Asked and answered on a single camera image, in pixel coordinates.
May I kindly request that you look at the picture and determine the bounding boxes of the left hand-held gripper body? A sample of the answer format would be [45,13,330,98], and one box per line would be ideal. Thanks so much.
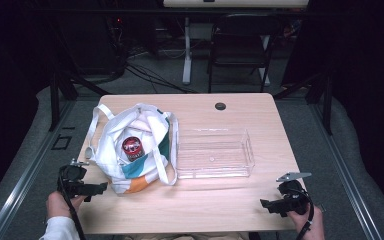
[58,158,96,202]

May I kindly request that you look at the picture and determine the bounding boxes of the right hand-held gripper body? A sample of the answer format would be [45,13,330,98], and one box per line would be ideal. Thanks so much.
[275,171,313,216]

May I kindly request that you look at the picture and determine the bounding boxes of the person's left hand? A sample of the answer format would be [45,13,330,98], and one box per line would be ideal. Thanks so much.
[45,190,88,222]

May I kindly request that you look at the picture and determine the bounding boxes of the person's right hand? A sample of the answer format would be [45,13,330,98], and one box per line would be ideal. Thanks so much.
[285,203,326,240]

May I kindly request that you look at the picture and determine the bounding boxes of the white tote bag colour patches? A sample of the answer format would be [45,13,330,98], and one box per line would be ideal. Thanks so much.
[85,102,180,196]

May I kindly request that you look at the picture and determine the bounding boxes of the red round can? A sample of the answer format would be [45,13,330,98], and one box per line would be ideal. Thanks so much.
[121,136,146,163]

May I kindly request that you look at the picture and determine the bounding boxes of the clear plastic tray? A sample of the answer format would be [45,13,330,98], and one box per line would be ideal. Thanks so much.
[175,127,256,180]

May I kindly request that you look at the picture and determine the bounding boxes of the black metal stand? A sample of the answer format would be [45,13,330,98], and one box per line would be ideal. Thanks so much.
[272,63,335,136]
[46,19,112,132]

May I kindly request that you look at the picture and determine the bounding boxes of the white desk with legs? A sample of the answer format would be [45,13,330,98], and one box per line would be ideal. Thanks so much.
[162,0,310,86]

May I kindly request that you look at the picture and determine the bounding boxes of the black folding chair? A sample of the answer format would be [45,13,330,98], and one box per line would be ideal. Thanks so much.
[207,13,283,95]

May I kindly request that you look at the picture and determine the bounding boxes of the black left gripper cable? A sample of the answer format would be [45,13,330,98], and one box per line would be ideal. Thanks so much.
[57,174,88,240]

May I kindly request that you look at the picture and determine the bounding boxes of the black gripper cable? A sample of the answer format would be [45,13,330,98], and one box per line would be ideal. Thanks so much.
[288,188,316,240]
[57,174,88,240]

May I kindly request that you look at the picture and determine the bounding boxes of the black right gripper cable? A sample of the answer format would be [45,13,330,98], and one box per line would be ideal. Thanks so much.
[288,188,316,240]

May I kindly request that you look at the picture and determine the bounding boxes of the aluminium floor rail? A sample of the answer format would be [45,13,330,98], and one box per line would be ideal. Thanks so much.
[0,99,78,240]
[308,102,384,240]

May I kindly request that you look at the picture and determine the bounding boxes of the black floor cables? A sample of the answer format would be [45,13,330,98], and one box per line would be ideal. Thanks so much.
[111,19,199,95]

